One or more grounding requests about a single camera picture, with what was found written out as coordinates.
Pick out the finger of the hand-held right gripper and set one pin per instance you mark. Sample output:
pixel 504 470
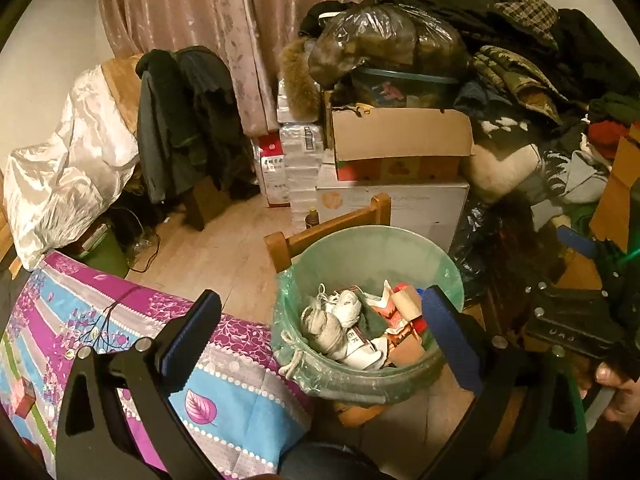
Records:
pixel 577 242

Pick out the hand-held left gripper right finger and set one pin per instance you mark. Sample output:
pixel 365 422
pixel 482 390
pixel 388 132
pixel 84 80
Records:
pixel 450 345

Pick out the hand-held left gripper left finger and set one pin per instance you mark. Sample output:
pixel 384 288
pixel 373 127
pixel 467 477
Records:
pixel 192 345

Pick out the orange box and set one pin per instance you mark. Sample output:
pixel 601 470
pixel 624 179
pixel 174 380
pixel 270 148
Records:
pixel 406 350

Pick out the dark green cloth roll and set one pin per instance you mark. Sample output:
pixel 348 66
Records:
pixel 376 317

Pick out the white red paper box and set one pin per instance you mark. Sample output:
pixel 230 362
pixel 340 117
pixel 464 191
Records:
pixel 365 350

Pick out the white sock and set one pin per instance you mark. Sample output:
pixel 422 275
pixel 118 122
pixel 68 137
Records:
pixel 342 307

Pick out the grey sock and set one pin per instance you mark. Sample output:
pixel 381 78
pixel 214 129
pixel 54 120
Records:
pixel 325 332

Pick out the trash bin with green liner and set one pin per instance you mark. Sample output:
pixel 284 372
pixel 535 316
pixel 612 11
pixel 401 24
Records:
pixel 360 255

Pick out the person's right hand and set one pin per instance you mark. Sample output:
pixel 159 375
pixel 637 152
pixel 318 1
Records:
pixel 627 405

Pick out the tall cardboard box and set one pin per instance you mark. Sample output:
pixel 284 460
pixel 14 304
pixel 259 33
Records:
pixel 617 195

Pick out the grey hoodie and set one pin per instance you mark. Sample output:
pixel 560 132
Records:
pixel 575 177

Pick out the floral striped blanket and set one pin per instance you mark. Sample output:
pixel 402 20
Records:
pixel 240 395

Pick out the black plastic sheet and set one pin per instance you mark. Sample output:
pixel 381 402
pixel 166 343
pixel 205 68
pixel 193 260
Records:
pixel 485 240

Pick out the cream cushion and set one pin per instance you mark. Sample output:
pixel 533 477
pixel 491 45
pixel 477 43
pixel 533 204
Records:
pixel 505 165

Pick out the red garment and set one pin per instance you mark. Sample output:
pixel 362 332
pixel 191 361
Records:
pixel 607 137

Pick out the green storage box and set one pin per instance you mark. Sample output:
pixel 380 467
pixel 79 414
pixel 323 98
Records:
pixel 105 257

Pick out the wooden chair back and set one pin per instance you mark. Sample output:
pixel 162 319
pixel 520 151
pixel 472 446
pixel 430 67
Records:
pixel 280 250

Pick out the brown chair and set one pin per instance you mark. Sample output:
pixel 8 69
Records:
pixel 207 205

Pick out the white carton box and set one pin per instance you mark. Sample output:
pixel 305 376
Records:
pixel 425 205

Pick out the person's leg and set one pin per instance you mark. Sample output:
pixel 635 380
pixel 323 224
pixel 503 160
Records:
pixel 330 462

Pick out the camouflage jacket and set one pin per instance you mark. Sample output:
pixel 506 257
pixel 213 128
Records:
pixel 520 80

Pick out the small brown bottle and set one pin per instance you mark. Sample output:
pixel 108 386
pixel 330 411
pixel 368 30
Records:
pixel 312 219

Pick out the pink box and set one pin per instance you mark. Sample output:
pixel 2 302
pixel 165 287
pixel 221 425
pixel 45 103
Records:
pixel 25 397

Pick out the red white carton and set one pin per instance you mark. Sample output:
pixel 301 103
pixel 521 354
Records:
pixel 272 170

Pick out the brown cardboard box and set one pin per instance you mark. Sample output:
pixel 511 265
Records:
pixel 400 140

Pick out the stack of white boxes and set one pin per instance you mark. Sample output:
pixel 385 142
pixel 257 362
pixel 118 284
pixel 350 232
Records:
pixel 300 160

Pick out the white satin cover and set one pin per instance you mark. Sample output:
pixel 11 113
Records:
pixel 65 170

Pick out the black jacket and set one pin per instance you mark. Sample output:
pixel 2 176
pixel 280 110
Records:
pixel 160 125

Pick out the plaid garment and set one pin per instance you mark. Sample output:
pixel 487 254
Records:
pixel 527 17

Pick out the plastic basin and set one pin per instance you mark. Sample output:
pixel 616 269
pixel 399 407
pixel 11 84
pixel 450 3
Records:
pixel 400 90

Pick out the dark green jacket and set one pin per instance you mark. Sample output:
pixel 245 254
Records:
pixel 215 110

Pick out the tan fleece blanket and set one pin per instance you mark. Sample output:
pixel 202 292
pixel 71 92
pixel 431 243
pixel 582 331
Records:
pixel 122 85

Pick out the black plastic bag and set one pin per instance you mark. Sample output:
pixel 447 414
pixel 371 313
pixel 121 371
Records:
pixel 390 40

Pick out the fur collar coat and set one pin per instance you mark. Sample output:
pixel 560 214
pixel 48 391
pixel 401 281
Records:
pixel 297 80

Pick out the pink patterned curtain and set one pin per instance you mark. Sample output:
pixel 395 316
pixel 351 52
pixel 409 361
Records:
pixel 200 10

